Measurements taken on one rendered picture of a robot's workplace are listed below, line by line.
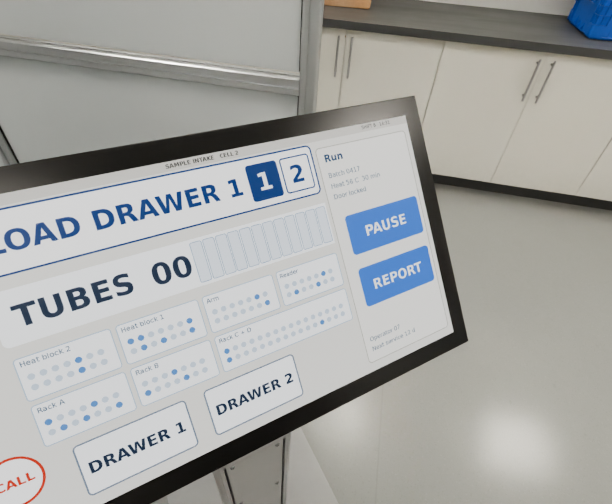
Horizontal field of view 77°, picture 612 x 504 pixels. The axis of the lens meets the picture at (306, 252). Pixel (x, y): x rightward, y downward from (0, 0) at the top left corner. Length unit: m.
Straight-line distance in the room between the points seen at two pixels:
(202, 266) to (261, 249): 0.06
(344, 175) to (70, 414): 0.33
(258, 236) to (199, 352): 0.12
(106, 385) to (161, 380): 0.04
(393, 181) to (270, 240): 0.16
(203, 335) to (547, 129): 2.38
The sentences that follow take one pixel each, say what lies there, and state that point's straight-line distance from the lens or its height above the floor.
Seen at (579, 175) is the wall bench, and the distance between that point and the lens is 2.79.
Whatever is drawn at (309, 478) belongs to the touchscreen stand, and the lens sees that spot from 1.39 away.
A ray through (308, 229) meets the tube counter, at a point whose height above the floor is 1.11.
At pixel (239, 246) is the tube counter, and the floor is 1.11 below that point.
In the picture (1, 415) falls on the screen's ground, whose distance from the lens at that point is 0.40.
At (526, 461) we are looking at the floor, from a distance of 1.66.
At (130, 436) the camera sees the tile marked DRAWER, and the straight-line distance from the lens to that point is 0.40.
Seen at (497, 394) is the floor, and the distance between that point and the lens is 1.73.
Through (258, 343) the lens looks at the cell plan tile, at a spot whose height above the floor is 1.04.
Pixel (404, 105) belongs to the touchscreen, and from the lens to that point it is 0.48.
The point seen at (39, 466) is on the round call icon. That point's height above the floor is 1.02.
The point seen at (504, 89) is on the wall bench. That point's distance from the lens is 2.43.
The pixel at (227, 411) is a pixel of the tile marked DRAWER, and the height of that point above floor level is 1.00.
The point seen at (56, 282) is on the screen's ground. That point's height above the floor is 1.12.
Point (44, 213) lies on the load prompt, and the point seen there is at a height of 1.17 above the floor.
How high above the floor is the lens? 1.37
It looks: 43 degrees down
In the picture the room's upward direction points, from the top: 4 degrees clockwise
